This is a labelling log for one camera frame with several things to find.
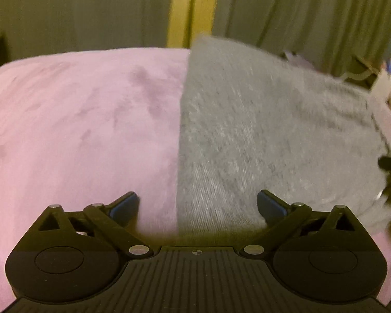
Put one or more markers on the grey-green curtain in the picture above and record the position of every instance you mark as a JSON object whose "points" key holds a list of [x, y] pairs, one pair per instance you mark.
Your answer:
{"points": [[84, 13], [280, 6]]}

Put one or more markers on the grey pants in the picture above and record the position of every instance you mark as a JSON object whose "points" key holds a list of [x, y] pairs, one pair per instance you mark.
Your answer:
{"points": [[247, 120]]}

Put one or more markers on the pale purple object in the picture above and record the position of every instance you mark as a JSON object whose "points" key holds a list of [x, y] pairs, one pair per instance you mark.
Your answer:
{"points": [[293, 58]]}

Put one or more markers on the yellow vertical strip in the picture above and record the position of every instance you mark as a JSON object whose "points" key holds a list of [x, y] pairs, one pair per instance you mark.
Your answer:
{"points": [[182, 13]]}

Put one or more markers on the pink blanket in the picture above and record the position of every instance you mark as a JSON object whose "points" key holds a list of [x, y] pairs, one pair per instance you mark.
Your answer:
{"points": [[68, 120]]}

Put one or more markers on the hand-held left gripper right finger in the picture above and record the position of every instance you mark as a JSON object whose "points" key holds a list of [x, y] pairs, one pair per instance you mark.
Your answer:
{"points": [[270, 207]]}

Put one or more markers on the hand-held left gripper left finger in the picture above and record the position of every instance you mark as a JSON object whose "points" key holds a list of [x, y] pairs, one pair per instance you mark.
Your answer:
{"points": [[125, 210]]}

